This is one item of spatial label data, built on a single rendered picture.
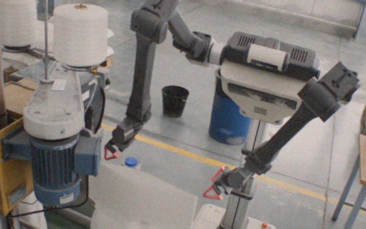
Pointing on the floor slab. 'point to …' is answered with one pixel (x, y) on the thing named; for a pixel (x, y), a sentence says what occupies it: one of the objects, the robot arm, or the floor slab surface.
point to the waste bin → (227, 117)
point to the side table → (361, 161)
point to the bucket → (174, 100)
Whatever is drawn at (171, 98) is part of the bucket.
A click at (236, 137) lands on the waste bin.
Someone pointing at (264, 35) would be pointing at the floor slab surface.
